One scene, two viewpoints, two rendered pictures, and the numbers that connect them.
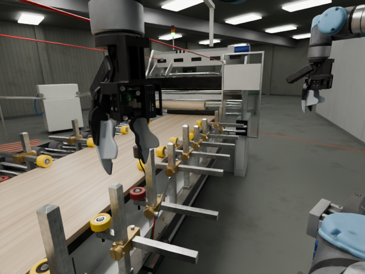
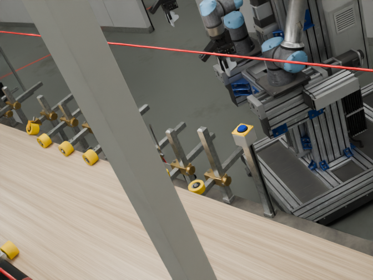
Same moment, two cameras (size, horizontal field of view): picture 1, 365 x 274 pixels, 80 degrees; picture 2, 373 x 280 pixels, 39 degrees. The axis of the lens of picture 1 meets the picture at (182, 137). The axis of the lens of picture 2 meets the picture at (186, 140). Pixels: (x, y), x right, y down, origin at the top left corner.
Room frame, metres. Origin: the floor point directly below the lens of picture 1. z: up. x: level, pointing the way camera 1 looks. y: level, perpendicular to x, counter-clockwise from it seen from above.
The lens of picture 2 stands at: (-0.61, 2.08, 2.49)
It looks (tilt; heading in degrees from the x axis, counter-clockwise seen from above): 33 degrees down; 304
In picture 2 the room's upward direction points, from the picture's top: 23 degrees counter-clockwise
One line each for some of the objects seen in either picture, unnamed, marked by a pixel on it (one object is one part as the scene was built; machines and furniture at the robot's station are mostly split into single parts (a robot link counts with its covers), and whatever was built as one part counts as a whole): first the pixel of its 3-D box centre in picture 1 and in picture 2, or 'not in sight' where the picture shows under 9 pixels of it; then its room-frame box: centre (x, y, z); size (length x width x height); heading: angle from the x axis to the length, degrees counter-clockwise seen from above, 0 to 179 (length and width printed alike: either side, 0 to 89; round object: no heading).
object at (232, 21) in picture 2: not in sight; (235, 24); (0.56, -0.62, 1.20); 0.13 x 0.12 x 0.14; 124
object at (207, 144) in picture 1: (202, 143); (71, 116); (1.66, -0.16, 0.95); 0.50 x 0.04 x 0.04; 69
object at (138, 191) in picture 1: (138, 199); not in sight; (1.00, 0.24, 0.85); 0.08 x 0.08 x 0.11
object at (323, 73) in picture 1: (318, 74); (167, 0); (0.90, -0.55, 1.46); 0.09 x 0.08 x 0.12; 41
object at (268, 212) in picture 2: not in sight; (260, 180); (0.22, 0.42, 0.92); 0.05 x 0.04 x 0.45; 159
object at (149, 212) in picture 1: (154, 206); not in sight; (0.95, 0.15, 0.84); 0.13 x 0.06 x 0.05; 159
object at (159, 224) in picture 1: (155, 230); (166, 168); (0.89, 0.14, 0.75); 0.26 x 0.01 x 0.10; 159
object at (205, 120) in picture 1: (205, 144); (55, 124); (1.87, -0.20, 0.87); 0.03 x 0.03 x 0.48; 69
